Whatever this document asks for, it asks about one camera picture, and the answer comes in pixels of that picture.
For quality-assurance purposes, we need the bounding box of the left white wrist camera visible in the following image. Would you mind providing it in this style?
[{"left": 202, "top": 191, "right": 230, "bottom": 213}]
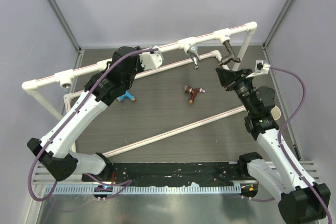
[{"left": 140, "top": 51, "right": 163, "bottom": 70}]

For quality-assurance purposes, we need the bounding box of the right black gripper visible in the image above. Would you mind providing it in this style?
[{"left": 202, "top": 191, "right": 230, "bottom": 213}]
[{"left": 215, "top": 68, "right": 256, "bottom": 115}]

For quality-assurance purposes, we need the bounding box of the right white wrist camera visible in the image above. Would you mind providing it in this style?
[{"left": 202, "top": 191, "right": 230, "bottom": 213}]
[{"left": 247, "top": 60, "right": 271, "bottom": 78}]

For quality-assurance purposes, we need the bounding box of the red-brown faucet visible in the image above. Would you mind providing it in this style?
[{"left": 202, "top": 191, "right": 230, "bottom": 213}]
[{"left": 184, "top": 86, "right": 205, "bottom": 105}]

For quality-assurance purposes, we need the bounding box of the purple cable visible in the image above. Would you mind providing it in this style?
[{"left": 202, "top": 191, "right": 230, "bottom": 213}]
[
  {"left": 249, "top": 67, "right": 332, "bottom": 224},
  {"left": 27, "top": 47, "right": 160, "bottom": 203}
]

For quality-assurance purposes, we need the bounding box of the slotted cable duct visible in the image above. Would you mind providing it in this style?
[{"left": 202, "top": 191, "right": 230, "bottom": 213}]
[{"left": 53, "top": 184, "right": 241, "bottom": 195}]

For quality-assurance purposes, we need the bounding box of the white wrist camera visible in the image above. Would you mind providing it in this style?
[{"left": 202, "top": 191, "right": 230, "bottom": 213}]
[
  {"left": 247, "top": 60, "right": 271, "bottom": 78},
  {"left": 140, "top": 51, "right": 163, "bottom": 70}
]

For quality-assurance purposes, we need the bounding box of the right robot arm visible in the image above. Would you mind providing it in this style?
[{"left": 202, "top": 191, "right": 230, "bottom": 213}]
[{"left": 216, "top": 67, "right": 332, "bottom": 223}]

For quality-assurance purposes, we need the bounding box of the white PVC pipe frame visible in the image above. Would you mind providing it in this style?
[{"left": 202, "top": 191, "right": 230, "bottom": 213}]
[{"left": 22, "top": 22, "right": 258, "bottom": 158}]

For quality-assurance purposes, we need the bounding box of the blue plastic faucet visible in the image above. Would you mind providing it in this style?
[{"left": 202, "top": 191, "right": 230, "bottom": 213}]
[{"left": 117, "top": 91, "right": 137, "bottom": 102}]

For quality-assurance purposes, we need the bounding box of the chrome faucet on frame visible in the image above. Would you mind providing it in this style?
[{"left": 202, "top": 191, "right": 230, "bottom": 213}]
[{"left": 187, "top": 45, "right": 201, "bottom": 70}]

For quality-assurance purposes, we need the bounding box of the paper cup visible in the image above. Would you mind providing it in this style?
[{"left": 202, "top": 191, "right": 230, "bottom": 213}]
[{"left": 270, "top": 106, "right": 281, "bottom": 121}]

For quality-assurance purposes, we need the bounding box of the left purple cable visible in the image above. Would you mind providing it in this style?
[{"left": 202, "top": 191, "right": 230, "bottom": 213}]
[{"left": 27, "top": 47, "right": 160, "bottom": 203}]

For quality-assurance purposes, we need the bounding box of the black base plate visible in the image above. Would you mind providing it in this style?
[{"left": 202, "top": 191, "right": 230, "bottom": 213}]
[{"left": 81, "top": 161, "right": 257, "bottom": 187}]

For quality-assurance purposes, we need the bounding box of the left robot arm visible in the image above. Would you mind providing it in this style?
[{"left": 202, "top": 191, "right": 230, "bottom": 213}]
[{"left": 27, "top": 47, "right": 144, "bottom": 182}]

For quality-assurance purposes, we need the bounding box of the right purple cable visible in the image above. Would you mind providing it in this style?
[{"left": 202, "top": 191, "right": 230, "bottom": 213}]
[{"left": 249, "top": 67, "right": 332, "bottom": 224}]

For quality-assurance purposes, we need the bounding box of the dark bronze faucet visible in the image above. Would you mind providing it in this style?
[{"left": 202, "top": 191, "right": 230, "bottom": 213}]
[{"left": 218, "top": 40, "right": 241, "bottom": 66}]

